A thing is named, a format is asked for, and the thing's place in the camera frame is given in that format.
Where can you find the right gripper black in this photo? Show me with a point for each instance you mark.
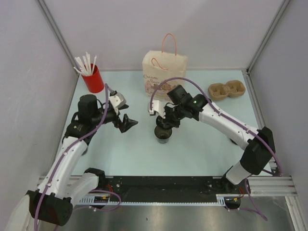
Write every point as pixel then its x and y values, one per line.
pixel 166 121

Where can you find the aluminium frame post left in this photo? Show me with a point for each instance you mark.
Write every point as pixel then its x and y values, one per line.
pixel 56 31

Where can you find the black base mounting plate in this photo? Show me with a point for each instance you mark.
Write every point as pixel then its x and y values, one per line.
pixel 172 189

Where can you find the brown pulp cup carrier stack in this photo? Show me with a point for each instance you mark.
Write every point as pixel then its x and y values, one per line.
pixel 231 89

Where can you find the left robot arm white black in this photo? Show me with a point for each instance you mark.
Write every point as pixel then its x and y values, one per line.
pixel 53 201

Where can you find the aluminium frame post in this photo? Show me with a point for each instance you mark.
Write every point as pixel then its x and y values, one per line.
pixel 277 18
pixel 56 31

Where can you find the white paper takeout bag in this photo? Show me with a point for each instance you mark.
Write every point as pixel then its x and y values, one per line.
pixel 159 66

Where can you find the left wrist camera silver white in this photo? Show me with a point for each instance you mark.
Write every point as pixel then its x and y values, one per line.
pixel 117 101

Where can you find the black coffee cup single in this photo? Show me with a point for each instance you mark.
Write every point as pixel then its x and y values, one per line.
pixel 162 135

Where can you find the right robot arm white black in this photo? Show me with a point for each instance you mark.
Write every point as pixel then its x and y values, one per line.
pixel 257 144

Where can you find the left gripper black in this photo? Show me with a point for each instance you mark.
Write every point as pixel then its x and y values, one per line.
pixel 126 123

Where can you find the white slotted cable duct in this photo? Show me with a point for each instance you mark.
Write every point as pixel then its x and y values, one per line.
pixel 89 200

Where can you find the wrist camera silver white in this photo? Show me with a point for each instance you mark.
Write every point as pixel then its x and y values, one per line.
pixel 156 107
pixel 117 101

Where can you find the aluminium frame post right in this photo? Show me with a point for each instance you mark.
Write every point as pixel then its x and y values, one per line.
pixel 277 18

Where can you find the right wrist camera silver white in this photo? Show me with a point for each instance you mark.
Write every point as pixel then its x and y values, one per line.
pixel 156 107

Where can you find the red plastic cup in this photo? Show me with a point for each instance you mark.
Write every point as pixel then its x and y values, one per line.
pixel 95 82

